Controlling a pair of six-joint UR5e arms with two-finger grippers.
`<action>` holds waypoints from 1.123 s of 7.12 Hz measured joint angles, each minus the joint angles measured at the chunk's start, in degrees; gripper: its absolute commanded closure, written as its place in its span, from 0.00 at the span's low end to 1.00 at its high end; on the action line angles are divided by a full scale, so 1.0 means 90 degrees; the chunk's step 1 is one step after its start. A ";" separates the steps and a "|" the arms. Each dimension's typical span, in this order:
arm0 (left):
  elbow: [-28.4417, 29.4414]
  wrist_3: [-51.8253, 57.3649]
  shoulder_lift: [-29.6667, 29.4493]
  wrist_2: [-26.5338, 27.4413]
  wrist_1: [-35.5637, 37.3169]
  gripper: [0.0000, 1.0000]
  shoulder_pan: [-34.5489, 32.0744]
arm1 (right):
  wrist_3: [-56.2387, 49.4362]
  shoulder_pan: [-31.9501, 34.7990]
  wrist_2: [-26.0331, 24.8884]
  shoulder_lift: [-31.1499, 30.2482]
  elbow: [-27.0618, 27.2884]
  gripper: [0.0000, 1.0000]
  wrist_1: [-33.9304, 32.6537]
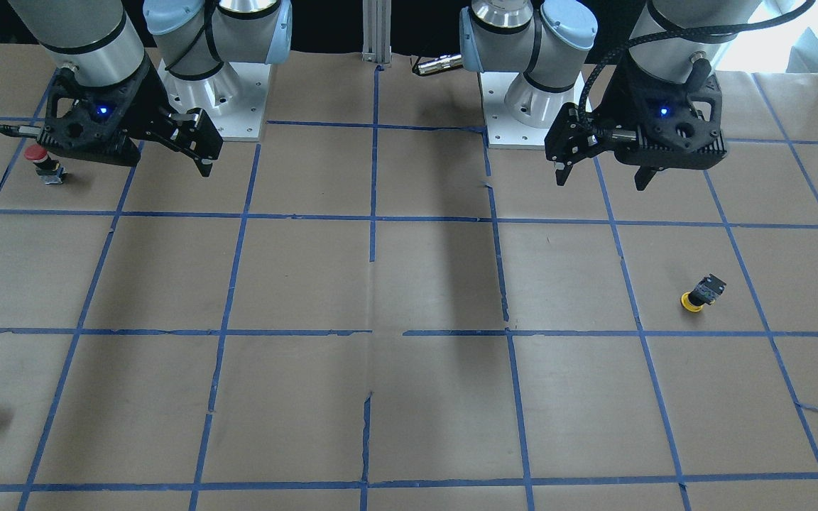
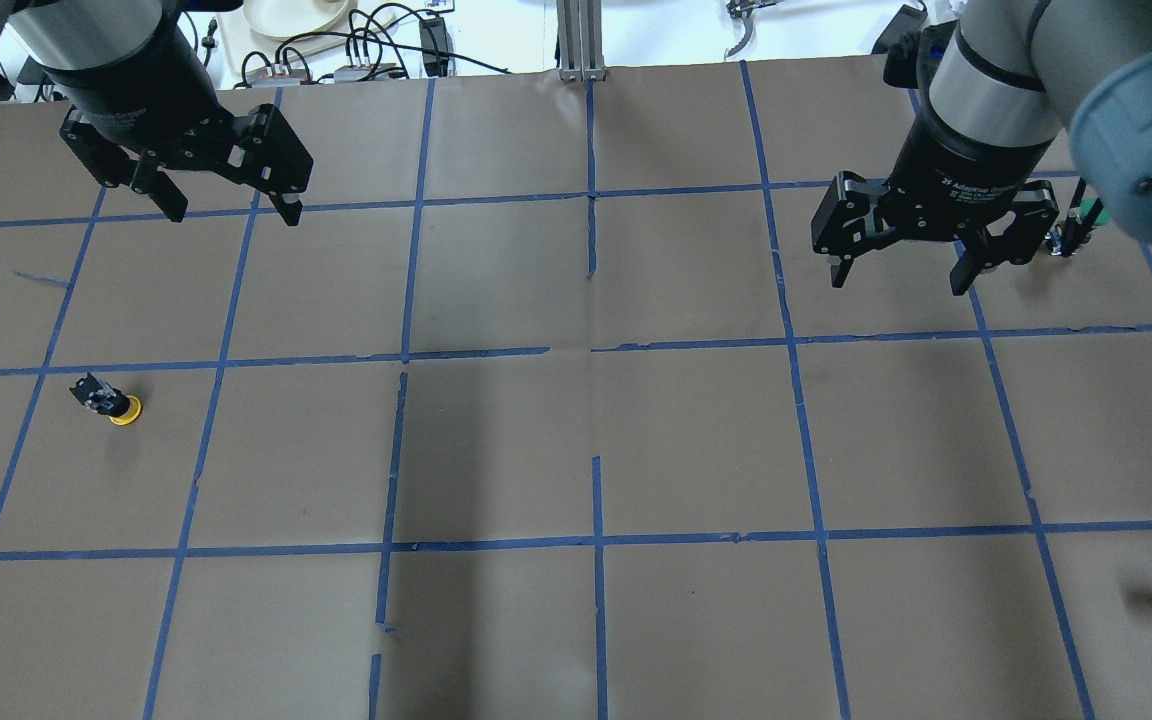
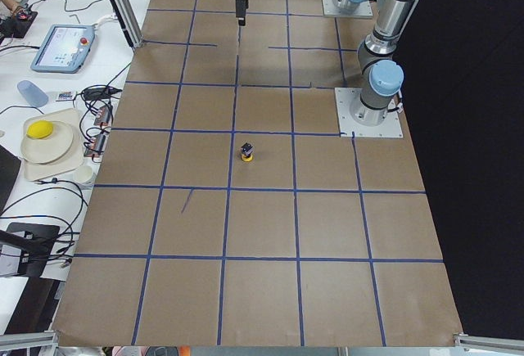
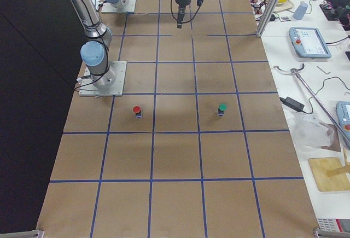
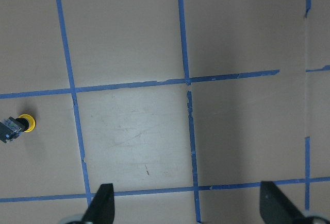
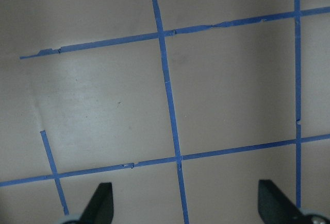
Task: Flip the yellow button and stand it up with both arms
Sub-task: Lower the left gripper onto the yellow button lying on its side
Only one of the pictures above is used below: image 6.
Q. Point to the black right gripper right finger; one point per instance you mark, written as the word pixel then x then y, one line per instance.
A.
pixel 274 207

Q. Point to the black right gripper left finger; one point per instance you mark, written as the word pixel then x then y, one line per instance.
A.
pixel 100 208

